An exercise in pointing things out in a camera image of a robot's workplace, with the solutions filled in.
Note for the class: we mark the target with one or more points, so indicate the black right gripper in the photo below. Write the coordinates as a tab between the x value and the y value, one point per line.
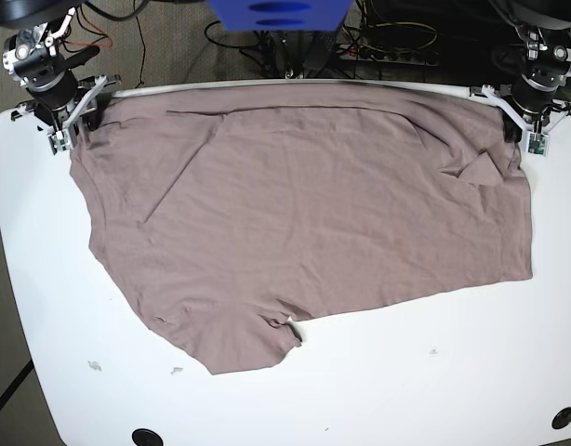
57	90

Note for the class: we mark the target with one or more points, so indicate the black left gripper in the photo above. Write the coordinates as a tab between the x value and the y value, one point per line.
535	107

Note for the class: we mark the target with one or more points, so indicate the mauve T-shirt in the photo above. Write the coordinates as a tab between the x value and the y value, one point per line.
226	215

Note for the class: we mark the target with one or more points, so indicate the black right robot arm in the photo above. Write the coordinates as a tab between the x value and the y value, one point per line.
33	58

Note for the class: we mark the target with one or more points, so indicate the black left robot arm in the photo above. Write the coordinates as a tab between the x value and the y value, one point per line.
544	27

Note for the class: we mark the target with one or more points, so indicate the black power strip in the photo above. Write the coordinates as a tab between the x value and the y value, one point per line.
365	53

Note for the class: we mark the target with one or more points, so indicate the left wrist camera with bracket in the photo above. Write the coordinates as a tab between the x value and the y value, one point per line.
530	142

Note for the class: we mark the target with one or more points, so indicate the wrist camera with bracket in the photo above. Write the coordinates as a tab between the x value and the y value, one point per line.
62	139
530	142

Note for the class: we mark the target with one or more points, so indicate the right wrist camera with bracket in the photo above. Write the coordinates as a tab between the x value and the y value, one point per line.
62	139

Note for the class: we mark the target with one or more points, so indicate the blue plastic mount plate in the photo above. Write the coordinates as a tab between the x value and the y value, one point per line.
281	15

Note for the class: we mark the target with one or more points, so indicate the black table cable grommet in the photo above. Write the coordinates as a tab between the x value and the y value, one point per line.
561	419

